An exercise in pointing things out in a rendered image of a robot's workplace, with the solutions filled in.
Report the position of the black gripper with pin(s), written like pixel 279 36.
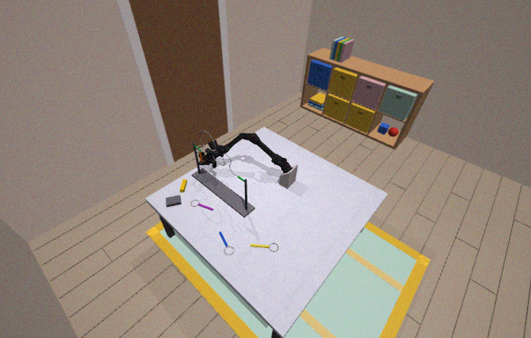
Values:
pixel 207 160

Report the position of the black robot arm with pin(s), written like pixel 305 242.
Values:
pixel 253 138

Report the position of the yellow rectangular block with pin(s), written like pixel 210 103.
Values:
pixel 183 186

